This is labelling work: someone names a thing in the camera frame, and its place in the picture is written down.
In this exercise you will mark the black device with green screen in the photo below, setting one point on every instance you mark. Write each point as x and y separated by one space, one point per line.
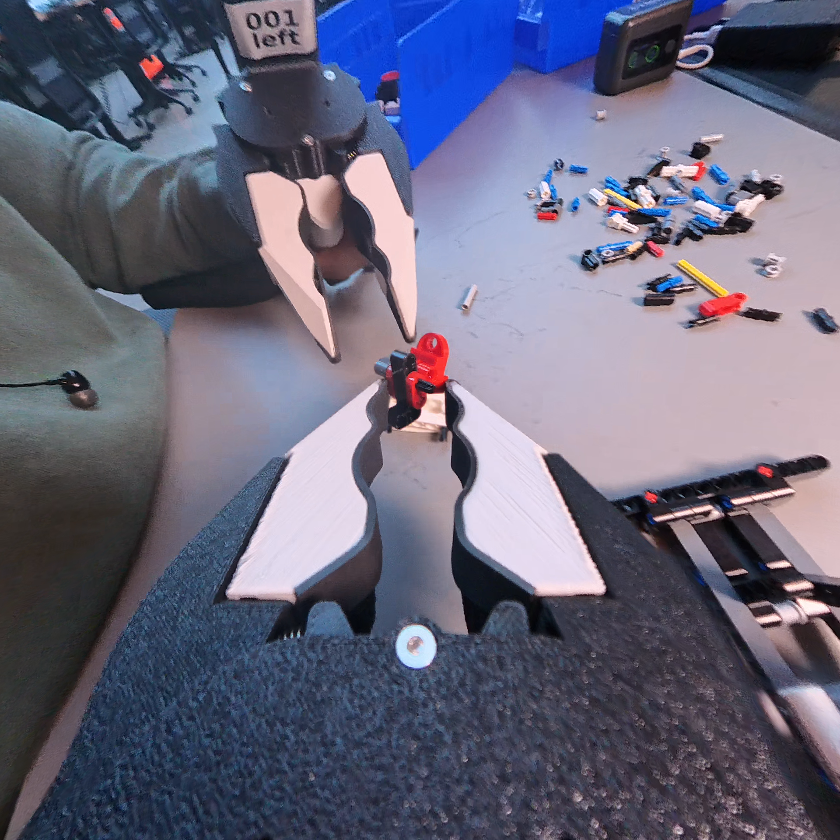
643 53

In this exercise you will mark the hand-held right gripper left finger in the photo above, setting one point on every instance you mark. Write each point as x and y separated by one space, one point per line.
309 512

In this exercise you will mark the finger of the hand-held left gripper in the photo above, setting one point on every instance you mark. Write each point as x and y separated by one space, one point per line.
383 223
289 236

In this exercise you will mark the red toy brick piece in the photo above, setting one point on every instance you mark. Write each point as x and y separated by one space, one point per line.
427 361

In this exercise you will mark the black power adapter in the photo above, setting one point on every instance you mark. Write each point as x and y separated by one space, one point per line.
775 33

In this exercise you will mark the person's left hand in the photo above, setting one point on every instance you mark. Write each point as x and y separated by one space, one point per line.
344 264

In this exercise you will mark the green sweatshirt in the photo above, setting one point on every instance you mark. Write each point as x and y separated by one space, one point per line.
66 551

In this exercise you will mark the small grey pin piece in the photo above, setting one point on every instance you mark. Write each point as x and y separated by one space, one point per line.
469 297

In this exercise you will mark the white toy brick piece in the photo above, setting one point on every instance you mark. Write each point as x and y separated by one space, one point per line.
420 420

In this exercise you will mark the small black connector piece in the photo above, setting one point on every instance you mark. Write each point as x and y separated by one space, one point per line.
824 319

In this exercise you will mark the grey desk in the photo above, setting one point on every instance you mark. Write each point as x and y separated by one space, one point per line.
551 381

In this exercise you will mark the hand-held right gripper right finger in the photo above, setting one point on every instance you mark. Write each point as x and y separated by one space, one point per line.
532 512

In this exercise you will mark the toy vehicle chassis build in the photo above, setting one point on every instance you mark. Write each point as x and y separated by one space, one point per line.
715 496

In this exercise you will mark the black office chair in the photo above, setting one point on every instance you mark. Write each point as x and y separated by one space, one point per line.
151 66

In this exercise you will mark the pile of small toy bricks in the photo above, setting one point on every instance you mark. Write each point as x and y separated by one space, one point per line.
617 250

